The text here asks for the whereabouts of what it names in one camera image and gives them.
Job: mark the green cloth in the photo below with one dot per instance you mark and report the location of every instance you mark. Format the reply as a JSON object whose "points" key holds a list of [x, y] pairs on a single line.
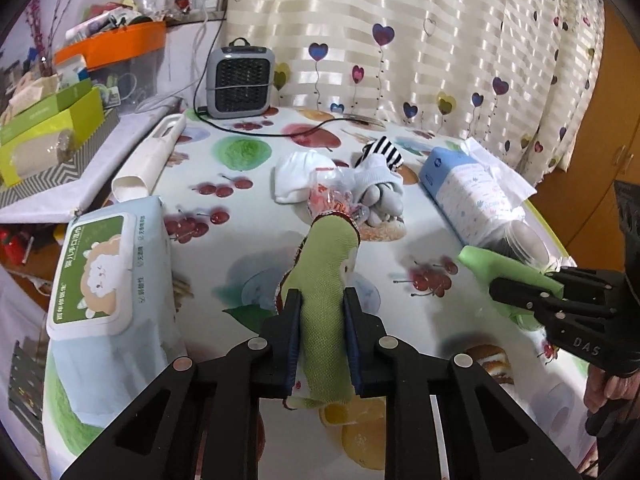
{"points": [[488, 266]]}

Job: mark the green tissue box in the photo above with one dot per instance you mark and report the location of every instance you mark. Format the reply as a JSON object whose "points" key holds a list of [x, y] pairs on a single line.
{"points": [[82, 118]]}

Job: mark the orange storage bin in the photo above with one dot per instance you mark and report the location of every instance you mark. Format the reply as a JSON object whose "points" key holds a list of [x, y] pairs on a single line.
{"points": [[117, 45]]}

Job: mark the white plastic tube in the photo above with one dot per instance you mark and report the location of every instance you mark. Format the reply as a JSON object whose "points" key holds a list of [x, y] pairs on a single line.
{"points": [[138, 176]]}

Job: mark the clear red snack bag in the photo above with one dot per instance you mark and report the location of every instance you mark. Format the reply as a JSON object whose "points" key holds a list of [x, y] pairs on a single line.
{"points": [[331, 191]]}

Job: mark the blue white tissue pack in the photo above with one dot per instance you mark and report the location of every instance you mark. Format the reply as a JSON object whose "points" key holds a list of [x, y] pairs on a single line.
{"points": [[474, 190]]}

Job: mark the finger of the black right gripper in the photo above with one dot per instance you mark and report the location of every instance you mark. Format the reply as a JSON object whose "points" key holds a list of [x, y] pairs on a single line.
{"points": [[537, 298]]}

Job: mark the fruit pattern tablecloth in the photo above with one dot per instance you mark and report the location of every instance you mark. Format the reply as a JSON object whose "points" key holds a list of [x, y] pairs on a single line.
{"points": [[197, 267]]}

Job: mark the grey small space heater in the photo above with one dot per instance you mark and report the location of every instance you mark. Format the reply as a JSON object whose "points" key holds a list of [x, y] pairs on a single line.
{"points": [[238, 80]]}

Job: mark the clear round plastic container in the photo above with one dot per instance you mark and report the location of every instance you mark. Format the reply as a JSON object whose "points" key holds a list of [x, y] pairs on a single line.
{"points": [[518, 241]]}

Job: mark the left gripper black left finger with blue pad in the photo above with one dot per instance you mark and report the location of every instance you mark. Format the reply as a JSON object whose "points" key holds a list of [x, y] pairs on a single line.
{"points": [[265, 366]]}

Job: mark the brown wooden wardrobe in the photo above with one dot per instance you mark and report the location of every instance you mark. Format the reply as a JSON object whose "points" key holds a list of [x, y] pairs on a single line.
{"points": [[579, 204]]}

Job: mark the green wet wipes pack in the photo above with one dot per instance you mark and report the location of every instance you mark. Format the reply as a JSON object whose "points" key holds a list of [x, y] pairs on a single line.
{"points": [[112, 316]]}

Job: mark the green beige sock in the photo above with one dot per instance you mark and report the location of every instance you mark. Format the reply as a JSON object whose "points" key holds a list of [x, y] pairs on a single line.
{"points": [[325, 304]]}

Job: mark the grey white sock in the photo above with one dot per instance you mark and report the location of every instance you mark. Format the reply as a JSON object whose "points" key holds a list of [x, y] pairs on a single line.
{"points": [[379, 189]]}

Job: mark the person's right hand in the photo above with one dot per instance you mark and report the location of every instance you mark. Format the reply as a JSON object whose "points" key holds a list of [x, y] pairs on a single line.
{"points": [[601, 388]]}

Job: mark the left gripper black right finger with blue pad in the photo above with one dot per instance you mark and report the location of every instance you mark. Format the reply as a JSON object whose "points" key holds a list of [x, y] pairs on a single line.
{"points": [[367, 345]]}

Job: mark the striped heart pattern curtain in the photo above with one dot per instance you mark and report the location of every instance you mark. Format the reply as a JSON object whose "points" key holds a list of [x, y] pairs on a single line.
{"points": [[515, 75]]}

